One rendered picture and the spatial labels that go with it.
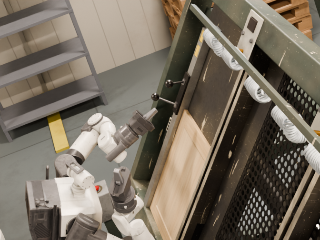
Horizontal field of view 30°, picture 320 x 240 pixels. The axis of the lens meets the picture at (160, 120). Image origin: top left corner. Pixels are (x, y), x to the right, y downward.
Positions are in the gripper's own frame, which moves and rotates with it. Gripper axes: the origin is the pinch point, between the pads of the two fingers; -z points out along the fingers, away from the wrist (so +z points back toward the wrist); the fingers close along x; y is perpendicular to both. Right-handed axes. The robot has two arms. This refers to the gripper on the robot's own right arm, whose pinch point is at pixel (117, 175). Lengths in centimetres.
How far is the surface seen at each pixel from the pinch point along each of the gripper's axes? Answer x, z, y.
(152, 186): 46, 74, -8
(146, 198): 43, 81, -11
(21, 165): 149, 234, -171
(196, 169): 36, 40, 18
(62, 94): 234, 233, -166
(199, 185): 22.0, 31.2, 22.5
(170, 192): 38, 64, 4
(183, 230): 12, 51, 17
